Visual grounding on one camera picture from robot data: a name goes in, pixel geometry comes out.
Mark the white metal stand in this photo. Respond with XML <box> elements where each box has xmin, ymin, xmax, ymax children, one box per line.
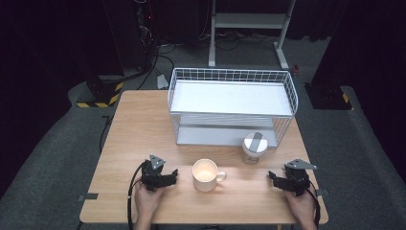
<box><xmin>208</xmin><ymin>0</ymin><xmax>297</xmax><ymax>70</ymax></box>

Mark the black floor cable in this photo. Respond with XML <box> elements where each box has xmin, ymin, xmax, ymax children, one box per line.
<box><xmin>108</xmin><ymin>44</ymin><xmax>176</xmax><ymax>91</ymax></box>

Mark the thin black cable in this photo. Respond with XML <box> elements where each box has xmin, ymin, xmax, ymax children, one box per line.
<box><xmin>99</xmin><ymin>115</ymin><xmax>113</xmax><ymax>154</ymax></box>

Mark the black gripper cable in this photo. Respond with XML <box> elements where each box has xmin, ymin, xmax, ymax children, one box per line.
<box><xmin>126</xmin><ymin>161</ymin><xmax>147</xmax><ymax>230</ymax></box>
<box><xmin>306</xmin><ymin>180</ymin><xmax>322</xmax><ymax>230</ymax></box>

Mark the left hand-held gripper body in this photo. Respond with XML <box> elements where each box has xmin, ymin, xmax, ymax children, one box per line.
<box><xmin>140</xmin><ymin>154</ymin><xmax>170</xmax><ymax>193</ymax></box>

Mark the small grey floor box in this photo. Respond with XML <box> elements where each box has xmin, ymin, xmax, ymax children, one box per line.
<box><xmin>156</xmin><ymin>74</ymin><xmax>169</xmax><ymax>90</ymax></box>

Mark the dark equipment rack with wires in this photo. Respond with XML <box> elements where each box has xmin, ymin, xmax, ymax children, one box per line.
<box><xmin>132</xmin><ymin>0</ymin><xmax>162</xmax><ymax>72</ymax></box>

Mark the person's right hand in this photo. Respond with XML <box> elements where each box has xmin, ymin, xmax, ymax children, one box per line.
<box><xmin>284</xmin><ymin>189</ymin><xmax>318</xmax><ymax>224</ymax></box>

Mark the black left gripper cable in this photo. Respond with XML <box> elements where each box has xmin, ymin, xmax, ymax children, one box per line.
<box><xmin>126</xmin><ymin>161</ymin><xmax>147</xmax><ymax>230</ymax></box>

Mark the white ceramic mug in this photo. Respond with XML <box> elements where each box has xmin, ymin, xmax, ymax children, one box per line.
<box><xmin>192</xmin><ymin>158</ymin><xmax>228</xmax><ymax>193</ymax></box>

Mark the glass jar with white lid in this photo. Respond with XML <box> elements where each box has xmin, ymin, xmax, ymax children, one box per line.
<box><xmin>241</xmin><ymin>131</ymin><xmax>269</xmax><ymax>166</ymax></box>

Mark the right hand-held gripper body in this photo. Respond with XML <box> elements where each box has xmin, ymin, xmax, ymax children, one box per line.
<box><xmin>282</xmin><ymin>158</ymin><xmax>319</xmax><ymax>197</ymax></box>

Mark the white wire shelf rack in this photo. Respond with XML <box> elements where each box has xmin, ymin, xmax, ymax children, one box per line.
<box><xmin>167</xmin><ymin>67</ymin><xmax>299</xmax><ymax>150</ymax></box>

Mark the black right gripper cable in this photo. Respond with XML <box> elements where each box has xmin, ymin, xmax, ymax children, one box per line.
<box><xmin>306</xmin><ymin>180</ymin><xmax>322</xmax><ymax>230</ymax></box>

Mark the yellow-black striped stand base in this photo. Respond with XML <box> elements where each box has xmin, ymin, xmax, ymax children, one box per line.
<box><xmin>304</xmin><ymin>82</ymin><xmax>354</xmax><ymax>111</ymax></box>
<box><xmin>76</xmin><ymin>75</ymin><xmax>124</xmax><ymax>108</ymax></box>

